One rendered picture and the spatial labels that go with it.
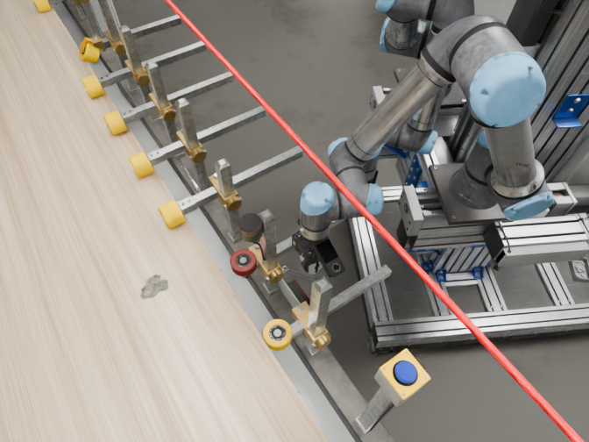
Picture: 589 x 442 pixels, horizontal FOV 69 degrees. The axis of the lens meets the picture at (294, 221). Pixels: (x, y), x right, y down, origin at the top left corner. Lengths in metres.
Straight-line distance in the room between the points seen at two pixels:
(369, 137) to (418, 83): 0.16
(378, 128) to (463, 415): 1.53
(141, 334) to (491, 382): 1.62
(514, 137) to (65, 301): 1.22
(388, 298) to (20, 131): 1.68
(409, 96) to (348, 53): 2.75
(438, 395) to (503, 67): 1.66
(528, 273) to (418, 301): 0.58
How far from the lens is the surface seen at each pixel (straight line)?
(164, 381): 1.22
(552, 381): 2.43
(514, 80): 0.81
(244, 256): 1.32
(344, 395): 1.38
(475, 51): 0.86
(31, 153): 1.84
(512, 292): 2.28
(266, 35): 3.88
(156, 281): 1.33
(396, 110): 0.98
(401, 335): 1.99
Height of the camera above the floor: 2.04
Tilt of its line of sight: 55 degrees down
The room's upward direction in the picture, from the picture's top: 1 degrees clockwise
